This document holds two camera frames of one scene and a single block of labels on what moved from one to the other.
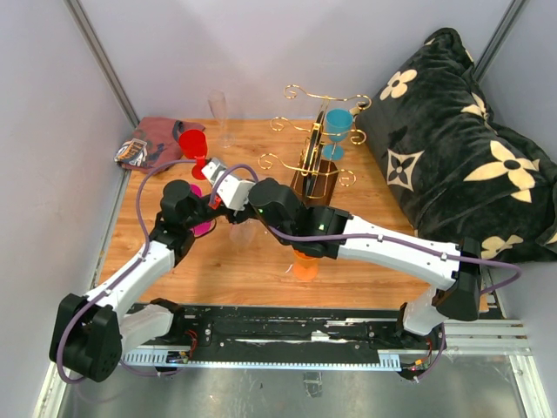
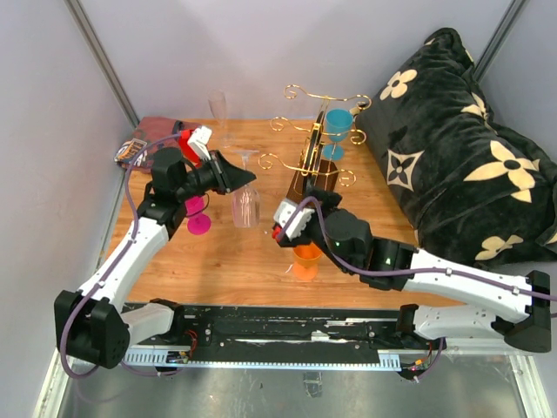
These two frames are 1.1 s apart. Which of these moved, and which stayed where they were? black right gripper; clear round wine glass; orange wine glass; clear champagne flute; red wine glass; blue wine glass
Moved: clear round wine glass; black right gripper
Stayed: red wine glass; blue wine glass; clear champagne flute; orange wine glass
